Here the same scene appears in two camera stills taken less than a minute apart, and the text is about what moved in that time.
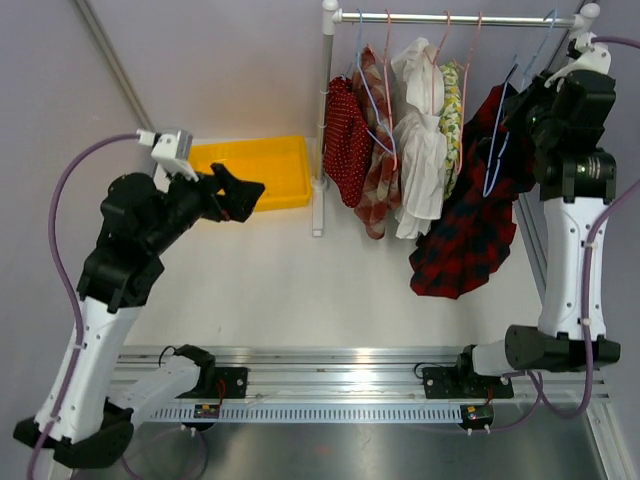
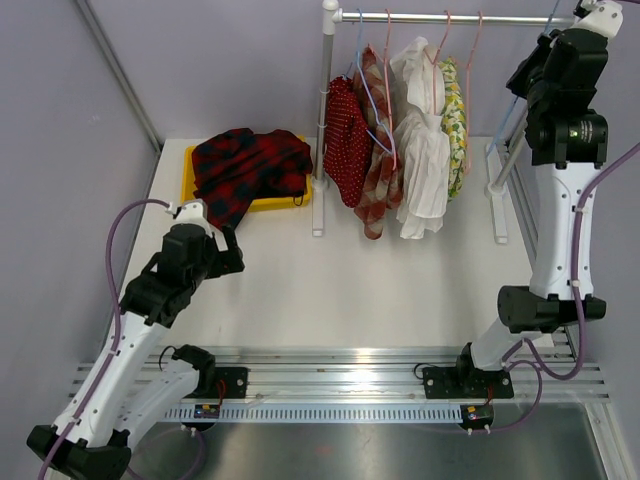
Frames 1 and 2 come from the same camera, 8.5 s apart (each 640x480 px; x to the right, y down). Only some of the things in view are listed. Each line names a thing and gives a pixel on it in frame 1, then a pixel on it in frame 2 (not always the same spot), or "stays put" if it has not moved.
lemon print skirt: (452, 118) stays put
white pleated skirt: (420, 142) stays put
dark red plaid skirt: (472, 229) -> (234, 167)
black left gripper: (238, 203) -> (225, 262)
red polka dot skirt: (347, 141) stays put
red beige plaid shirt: (378, 183) stays put
